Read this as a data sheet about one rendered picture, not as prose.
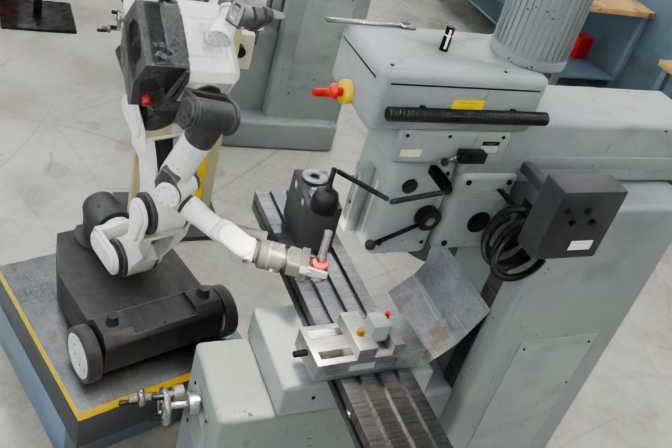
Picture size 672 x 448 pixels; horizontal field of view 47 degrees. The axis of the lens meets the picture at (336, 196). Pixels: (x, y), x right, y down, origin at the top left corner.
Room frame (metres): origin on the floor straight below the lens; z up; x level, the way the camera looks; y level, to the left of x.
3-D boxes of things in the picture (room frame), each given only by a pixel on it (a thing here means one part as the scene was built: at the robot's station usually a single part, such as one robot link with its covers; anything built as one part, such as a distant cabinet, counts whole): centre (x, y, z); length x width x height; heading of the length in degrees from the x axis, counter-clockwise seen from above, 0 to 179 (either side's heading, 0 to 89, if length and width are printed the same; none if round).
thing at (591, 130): (2.07, -0.58, 1.66); 0.80 x 0.23 x 0.20; 120
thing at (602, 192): (1.68, -0.58, 1.62); 0.20 x 0.09 x 0.21; 120
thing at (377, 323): (1.70, -0.22, 1.08); 0.06 x 0.05 x 0.06; 32
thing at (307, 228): (2.20, 0.07, 1.07); 0.22 x 0.12 x 0.20; 24
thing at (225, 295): (2.19, 0.30, 0.50); 0.20 x 0.05 x 0.20; 47
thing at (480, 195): (1.92, -0.32, 1.47); 0.24 x 0.19 x 0.26; 30
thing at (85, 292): (2.16, 0.66, 0.59); 0.64 x 0.52 x 0.33; 47
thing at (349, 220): (1.77, -0.05, 1.44); 0.04 x 0.04 x 0.21; 30
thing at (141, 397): (1.68, 0.38, 0.55); 0.22 x 0.06 x 0.06; 120
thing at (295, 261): (1.80, 0.08, 1.14); 0.13 x 0.12 x 0.10; 5
